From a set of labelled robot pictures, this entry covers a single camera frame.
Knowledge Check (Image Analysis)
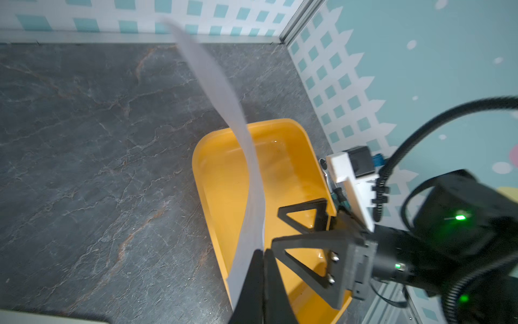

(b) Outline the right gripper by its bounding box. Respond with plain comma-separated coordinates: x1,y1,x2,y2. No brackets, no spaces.
271,198,417,310

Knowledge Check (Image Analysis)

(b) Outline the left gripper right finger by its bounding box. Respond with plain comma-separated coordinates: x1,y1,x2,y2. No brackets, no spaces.
263,249,299,324

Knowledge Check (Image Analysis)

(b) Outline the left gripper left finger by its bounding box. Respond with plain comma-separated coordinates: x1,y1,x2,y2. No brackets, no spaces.
228,250,264,324

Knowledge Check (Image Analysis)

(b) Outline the red special menu sheet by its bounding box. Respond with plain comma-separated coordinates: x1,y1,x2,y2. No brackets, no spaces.
165,21,266,308

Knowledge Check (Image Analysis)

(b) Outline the white acrylic menu holder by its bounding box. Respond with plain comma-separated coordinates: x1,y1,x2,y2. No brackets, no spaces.
0,310,107,324

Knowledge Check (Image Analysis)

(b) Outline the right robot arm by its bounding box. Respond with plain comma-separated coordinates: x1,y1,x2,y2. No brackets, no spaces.
271,170,517,323

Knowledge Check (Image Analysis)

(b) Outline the yellow plastic tray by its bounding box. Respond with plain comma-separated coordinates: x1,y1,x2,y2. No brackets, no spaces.
192,119,352,323

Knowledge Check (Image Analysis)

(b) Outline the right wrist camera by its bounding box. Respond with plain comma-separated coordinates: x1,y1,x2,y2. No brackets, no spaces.
325,146,379,232

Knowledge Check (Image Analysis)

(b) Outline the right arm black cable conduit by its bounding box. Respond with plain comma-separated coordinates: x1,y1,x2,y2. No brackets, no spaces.
372,96,518,224

